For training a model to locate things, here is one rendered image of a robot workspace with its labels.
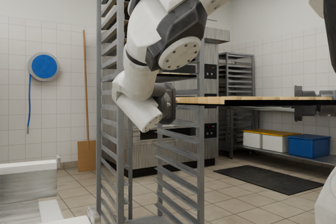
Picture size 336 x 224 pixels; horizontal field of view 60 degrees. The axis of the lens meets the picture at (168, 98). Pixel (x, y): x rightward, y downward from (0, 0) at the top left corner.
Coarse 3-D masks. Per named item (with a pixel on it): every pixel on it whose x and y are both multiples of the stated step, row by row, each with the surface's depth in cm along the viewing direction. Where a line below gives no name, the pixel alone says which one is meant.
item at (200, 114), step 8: (200, 48) 159; (200, 56) 159; (200, 64) 159; (200, 72) 159; (200, 80) 159; (200, 88) 159; (200, 96) 159; (200, 112) 159; (200, 120) 159; (200, 128) 159; (200, 136) 159; (200, 144) 159; (200, 152) 159; (200, 160) 159; (200, 168) 159; (200, 176) 159; (200, 184) 159; (200, 192) 159; (200, 200) 159; (200, 208) 159; (200, 216) 159
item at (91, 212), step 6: (90, 210) 27; (78, 216) 28; (84, 216) 28; (90, 216) 27; (96, 216) 26; (48, 222) 26; (54, 222) 26; (60, 222) 26; (66, 222) 26; (72, 222) 26; (78, 222) 26; (84, 222) 26; (90, 222) 26; (96, 222) 26
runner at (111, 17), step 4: (124, 4) 147; (112, 12) 165; (108, 16) 176; (112, 16) 168; (104, 20) 187; (108, 20) 177; (112, 20) 177; (104, 24) 187; (108, 24) 186; (104, 28) 197
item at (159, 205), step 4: (156, 204) 215; (160, 204) 210; (160, 208) 207; (164, 208) 203; (164, 212) 200; (168, 212) 197; (168, 216) 193; (172, 216) 191; (172, 220) 187; (176, 220) 185
